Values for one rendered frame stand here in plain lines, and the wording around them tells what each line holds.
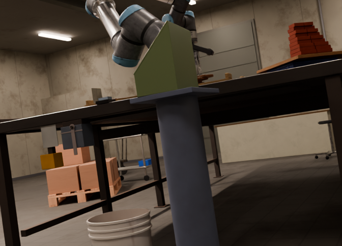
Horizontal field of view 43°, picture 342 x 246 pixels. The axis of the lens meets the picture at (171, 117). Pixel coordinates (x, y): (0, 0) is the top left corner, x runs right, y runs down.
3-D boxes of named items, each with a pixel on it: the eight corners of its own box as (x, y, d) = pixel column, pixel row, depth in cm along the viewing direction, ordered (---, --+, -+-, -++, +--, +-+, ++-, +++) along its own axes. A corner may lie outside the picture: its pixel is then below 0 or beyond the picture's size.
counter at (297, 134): (334, 151, 754) (328, 109, 757) (219, 163, 851) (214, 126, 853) (339, 147, 817) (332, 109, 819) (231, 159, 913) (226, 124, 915)
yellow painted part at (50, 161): (55, 168, 233) (49, 124, 234) (41, 169, 236) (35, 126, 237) (64, 166, 240) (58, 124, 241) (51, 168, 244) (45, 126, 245)
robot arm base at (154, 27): (169, 25, 167) (150, 11, 170) (150, 59, 172) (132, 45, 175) (185, 28, 180) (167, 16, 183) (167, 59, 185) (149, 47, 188)
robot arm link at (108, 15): (126, 41, 177) (88, -23, 211) (115, 71, 186) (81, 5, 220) (151, 44, 184) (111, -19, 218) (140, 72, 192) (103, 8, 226)
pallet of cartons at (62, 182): (72, 192, 704) (65, 144, 707) (136, 184, 689) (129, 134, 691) (31, 209, 565) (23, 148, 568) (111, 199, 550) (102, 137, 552)
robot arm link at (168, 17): (166, 4, 221) (182, 6, 228) (158, 23, 228) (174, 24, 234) (174, 12, 217) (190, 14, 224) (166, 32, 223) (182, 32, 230)
